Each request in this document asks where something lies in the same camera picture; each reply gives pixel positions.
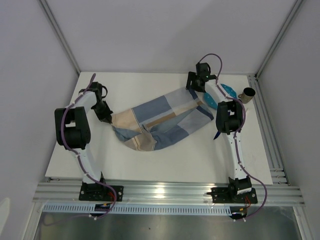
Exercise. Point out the right aluminium frame post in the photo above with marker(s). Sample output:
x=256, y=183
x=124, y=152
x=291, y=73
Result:
x=283, y=30

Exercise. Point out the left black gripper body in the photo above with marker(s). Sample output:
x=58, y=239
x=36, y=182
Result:
x=102, y=110

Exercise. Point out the purple knife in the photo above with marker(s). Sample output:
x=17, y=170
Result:
x=217, y=135

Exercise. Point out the aluminium mounting rail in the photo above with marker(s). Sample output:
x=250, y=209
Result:
x=164, y=193

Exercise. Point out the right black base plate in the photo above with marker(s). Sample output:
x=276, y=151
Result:
x=222, y=195

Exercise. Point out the aluminium frame post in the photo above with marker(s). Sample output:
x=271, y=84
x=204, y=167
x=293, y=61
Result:
x=283, y=30
x=50, y=16

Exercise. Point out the blue beige checked cloth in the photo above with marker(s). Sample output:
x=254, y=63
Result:
x=161, y=122

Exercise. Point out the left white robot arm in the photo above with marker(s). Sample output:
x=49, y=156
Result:
x=73, y=130

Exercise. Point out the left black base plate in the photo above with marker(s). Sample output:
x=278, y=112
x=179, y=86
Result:
x=95, y=192

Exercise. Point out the teal dotted plate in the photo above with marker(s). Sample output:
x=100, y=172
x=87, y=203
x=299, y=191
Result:
x=216, y=93

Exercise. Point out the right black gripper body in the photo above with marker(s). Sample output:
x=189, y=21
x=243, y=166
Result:
x=192, y=77

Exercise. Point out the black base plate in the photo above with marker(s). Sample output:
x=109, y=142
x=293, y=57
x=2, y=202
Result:
x=95, y=192
x=222, y=195

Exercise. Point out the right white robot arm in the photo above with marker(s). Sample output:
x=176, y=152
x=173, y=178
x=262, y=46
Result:
x=229, y=121

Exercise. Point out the left aluminium frame post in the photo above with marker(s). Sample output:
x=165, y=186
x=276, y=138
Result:
x=50, y=16

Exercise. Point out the brown mug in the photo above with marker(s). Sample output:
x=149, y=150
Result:
x=247, y=95

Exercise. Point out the white slotted cable duct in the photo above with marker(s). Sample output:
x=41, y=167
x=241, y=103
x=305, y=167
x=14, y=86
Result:
x=139, y=209

